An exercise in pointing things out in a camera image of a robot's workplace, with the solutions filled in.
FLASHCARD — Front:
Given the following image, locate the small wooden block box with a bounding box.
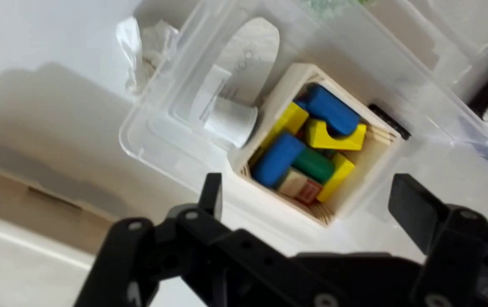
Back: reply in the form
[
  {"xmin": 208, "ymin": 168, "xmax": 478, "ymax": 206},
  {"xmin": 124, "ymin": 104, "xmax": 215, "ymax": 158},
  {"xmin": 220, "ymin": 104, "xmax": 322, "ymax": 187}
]
[{"xmin": 228, "ymin": 61, "xmax": 402, "ymax": 228}]

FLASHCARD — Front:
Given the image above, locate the natural wood block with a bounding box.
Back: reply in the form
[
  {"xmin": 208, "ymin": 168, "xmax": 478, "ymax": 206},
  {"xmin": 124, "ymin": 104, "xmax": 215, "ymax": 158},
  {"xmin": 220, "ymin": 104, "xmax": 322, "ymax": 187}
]
[{"xmin": 276, "ymin": 167, "xmax": 310, "ymax": 197}]

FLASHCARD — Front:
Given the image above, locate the white oval plastic scoop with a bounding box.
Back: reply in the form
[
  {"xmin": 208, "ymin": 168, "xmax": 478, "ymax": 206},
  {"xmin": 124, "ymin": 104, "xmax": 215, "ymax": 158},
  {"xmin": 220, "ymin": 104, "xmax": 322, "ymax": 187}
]
[{"xmin": 189, "ymin": 15, "xmax": 283, "ymax": 124}]

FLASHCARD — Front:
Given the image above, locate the white plastic cylinder piece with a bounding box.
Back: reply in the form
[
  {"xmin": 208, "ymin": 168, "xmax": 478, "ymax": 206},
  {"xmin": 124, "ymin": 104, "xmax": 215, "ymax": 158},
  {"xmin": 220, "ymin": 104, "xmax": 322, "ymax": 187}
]
[{"xmin": 199, "ymin": 93, "xmax": 259, "ymax": 150}]

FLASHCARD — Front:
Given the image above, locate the crumpled clear plastic wrap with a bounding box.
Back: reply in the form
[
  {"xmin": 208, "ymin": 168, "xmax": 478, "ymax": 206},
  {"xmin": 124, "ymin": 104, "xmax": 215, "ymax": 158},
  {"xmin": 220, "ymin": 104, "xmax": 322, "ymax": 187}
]
[{"xmin": 114, "ymin": 15, "xmax": 181, "ymax": 95}]

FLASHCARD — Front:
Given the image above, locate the yellow arch block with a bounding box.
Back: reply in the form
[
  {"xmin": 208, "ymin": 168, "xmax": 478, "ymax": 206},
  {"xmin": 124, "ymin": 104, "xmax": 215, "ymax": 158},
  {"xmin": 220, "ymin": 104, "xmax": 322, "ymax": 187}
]
[{"xmin": 304, "ymin": 117, "xmax": 368, "ymax": 153}]

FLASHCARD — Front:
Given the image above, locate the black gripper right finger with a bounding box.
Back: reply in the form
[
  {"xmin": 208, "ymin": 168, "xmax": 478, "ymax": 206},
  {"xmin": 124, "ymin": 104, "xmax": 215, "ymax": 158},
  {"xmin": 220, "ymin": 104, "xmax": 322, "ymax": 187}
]
[{"xmin": 387, "ymin": 172, "xmax": 488, "ymax": 307}]

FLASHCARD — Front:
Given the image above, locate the blue cylinder block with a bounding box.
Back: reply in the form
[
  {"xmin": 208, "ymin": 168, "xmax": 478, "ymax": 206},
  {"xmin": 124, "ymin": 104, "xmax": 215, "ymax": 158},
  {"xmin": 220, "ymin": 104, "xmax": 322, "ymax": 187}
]
[
  {"xmin": 297, "ymin": 83, "xmax": 365, "ymax": 138},
  {"xmin": 252, "ymin": 131, "xmax": 307, "ymax": 189}
]

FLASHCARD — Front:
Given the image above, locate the green block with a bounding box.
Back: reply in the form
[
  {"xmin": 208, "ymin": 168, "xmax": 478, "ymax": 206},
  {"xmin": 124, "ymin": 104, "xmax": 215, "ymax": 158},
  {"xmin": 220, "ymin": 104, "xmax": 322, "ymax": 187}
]
[{"xmin": 292, "ymin": 146, "xmax": 336, "ymax": 184}]

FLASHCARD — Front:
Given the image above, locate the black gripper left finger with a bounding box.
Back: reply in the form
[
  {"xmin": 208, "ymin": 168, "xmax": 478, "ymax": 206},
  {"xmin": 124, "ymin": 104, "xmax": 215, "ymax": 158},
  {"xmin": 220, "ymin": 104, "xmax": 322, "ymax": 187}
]
[{"xmin": 71, "ymin": 170, "xmax": 292, "ymax": 307}]

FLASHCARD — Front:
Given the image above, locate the beige clamshell takeout container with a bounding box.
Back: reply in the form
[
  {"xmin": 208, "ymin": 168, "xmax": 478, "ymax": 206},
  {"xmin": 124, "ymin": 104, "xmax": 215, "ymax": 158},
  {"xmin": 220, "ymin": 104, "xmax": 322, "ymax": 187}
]
[{"xmin": 0, "ymin": 160, "xmax": 118, "ymax": 307}]

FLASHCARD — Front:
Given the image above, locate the red block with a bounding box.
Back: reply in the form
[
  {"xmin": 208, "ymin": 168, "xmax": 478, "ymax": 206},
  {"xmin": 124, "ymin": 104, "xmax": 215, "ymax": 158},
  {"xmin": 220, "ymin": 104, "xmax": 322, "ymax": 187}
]
[{"xmin": 295, "ymin": 179, "xmax": 326, "ymax": 206}]

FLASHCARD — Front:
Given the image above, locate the yellow rectangular block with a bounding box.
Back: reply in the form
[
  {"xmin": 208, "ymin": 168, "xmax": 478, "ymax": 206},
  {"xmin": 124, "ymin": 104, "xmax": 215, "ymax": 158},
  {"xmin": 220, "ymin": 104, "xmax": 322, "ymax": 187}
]
[
  {"xmin": 266, "ymin": 100, "xmax": 310, "ymax": 150},
  {"xmin": 314, "ymin": 151, "xmax": 358, "ymax": 204}
]

